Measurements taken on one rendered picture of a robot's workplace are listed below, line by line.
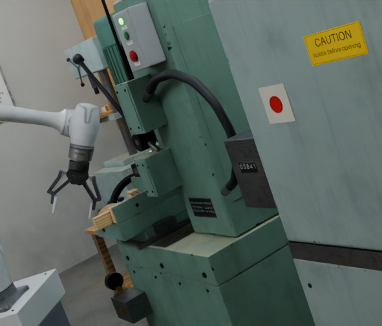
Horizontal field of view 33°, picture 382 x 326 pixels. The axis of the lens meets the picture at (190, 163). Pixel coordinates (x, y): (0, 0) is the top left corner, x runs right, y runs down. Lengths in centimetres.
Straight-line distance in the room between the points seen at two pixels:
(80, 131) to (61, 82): 288
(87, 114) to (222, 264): 88
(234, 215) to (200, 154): 19
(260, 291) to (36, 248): 346
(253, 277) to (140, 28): 74
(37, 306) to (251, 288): 89
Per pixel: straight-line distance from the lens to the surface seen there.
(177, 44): 172
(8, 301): 239
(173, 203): 209
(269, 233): 185
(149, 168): 185
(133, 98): 179
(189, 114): 173
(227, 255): 177
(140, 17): 172
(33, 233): 512
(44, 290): 247
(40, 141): 514
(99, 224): 201
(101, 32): 206
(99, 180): 460
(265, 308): 187
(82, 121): 237
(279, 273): 189
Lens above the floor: 135
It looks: 10 degrees down
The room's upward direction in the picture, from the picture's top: 20 degrees counter-clockwise
